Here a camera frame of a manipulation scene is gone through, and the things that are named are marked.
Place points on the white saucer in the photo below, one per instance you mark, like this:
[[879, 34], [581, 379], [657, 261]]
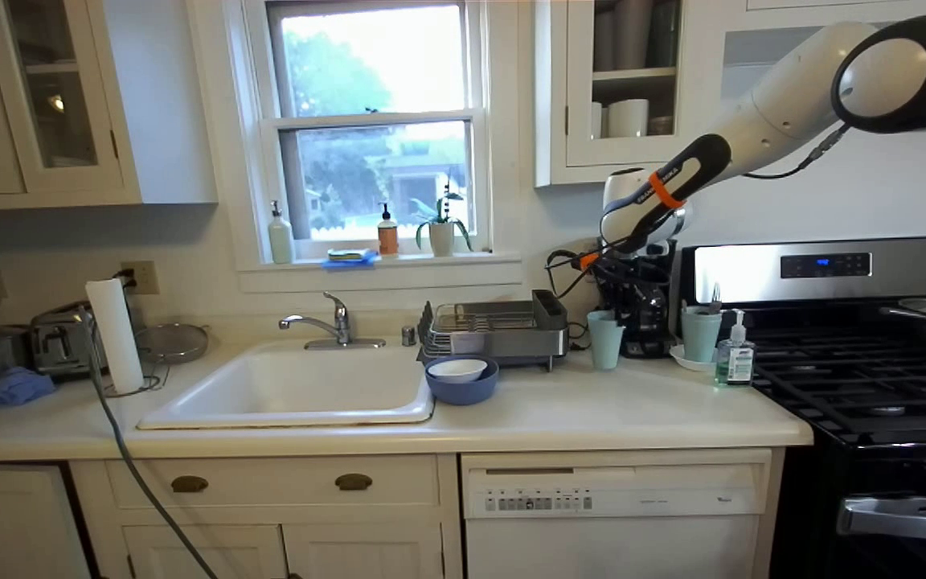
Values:
[[686, 359]]

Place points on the white base cabinets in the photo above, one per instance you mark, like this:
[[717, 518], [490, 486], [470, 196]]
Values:
[[271, 517]]

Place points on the light blue plastic cup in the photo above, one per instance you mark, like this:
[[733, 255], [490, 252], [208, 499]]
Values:
[[606, 341]]

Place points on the white dishwasher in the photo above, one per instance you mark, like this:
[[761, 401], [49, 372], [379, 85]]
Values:
[[612, 517]]

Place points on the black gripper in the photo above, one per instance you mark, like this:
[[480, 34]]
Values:
[[630, 278]]

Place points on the large white mug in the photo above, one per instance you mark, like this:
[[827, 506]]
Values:
[[625, 116]]

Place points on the black steel gas stove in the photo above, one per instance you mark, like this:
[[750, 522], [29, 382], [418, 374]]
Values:
[[861, 374]]

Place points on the blue sponge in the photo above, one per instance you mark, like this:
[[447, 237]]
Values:
[[347, 259]]

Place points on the blue cloth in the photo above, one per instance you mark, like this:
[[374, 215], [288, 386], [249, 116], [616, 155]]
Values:
[[16, 386]]

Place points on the glass dish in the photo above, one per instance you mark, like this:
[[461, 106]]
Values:
[[174, 341]]

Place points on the white framed window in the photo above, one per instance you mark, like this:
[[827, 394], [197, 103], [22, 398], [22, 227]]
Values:
[[377, 116]]

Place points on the white paper towel roll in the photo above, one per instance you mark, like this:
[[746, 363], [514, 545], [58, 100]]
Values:
[[113, 337]]

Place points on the clear green soap pump bottle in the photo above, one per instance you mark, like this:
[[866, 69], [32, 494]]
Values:
[[737, 356]]

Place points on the white glass door wall cabinet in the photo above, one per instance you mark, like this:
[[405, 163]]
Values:
[[47, 100]]

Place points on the orange soap bottle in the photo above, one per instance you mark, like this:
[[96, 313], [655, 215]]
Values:
[[386, 233]]

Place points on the chrome faucet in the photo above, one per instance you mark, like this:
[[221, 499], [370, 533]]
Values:
[[328, 324]]

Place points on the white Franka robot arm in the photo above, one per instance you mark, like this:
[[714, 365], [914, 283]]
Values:
[[806, 100]]

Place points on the light green plastic cup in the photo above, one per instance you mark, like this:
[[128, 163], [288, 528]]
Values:
[[699, 332]]

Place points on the black coffee maker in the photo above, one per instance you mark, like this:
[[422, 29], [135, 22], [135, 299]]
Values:
[[649, 332]]

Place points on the blue bowl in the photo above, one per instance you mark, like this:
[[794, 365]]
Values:
[[464, 392]]

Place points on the silver toaster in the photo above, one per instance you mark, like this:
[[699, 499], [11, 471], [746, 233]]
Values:
[[62, 341]]

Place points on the grey metal dish rack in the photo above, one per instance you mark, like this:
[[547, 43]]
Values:
[[490, 326]]

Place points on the white kitchen sink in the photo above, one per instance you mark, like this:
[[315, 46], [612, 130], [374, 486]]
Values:
[[296, 386]]

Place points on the white pot with plant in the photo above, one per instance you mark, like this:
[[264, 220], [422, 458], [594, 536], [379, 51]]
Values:
[[443, 231]]

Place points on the white pump bottle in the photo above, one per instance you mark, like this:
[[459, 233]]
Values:
[[282, 238]]

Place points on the white wall cabinet with mugs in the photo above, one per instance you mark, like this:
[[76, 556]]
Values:
[[634, 92]]

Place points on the small white bowl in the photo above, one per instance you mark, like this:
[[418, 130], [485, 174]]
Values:
[[459, 367]]

